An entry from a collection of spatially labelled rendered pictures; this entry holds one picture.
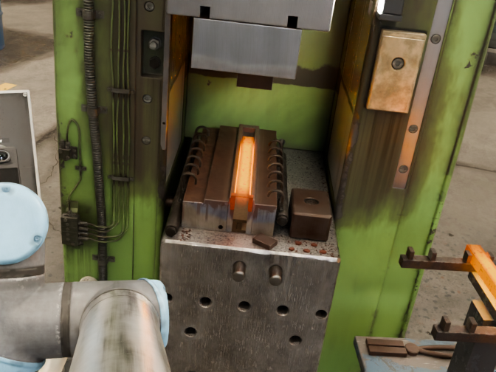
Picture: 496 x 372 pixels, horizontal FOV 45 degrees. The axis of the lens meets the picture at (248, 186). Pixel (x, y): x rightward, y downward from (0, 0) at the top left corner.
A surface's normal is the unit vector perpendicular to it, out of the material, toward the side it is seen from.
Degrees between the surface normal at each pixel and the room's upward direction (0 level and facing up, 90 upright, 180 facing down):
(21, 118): 60
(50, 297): 17
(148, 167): 90
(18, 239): 55
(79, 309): 37
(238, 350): 90
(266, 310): 90
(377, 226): 90
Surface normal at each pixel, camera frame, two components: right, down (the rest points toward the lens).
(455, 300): 0.10, -0.88
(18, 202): 0.38, -0.10
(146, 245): -0.04, 0.46
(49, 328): 0.21, 0.02
